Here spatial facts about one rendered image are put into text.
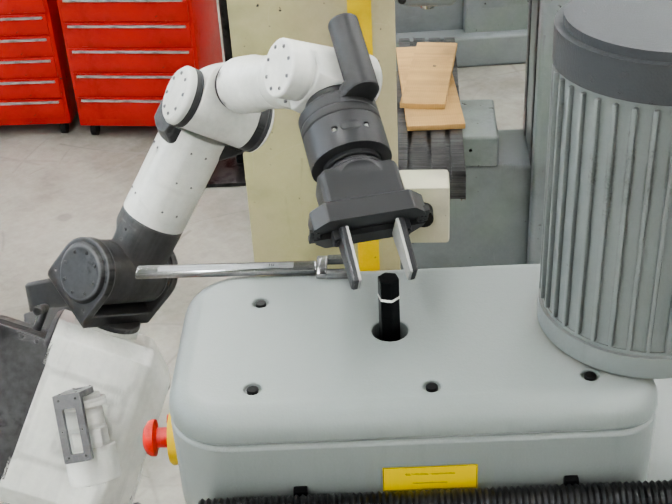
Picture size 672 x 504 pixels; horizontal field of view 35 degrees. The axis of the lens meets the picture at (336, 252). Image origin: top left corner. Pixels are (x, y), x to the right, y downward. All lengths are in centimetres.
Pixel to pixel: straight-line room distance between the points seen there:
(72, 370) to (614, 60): 89
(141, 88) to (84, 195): 73
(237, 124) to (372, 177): 34
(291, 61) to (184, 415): 39
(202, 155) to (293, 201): 156
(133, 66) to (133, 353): 444
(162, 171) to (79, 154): 457
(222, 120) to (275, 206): 161
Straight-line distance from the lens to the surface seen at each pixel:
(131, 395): 151
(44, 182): 577
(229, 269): 119
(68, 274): 149
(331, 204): 108
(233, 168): 558
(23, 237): 529
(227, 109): 139
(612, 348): 103
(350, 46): 115
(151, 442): 118
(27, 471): 152
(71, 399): 138
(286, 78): 115
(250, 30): 278
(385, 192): 109
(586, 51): 92
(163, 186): 144
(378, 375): 103
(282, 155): 291
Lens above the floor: 253
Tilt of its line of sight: 32 degrees down
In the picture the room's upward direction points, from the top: 3 degrees counter-clockwise
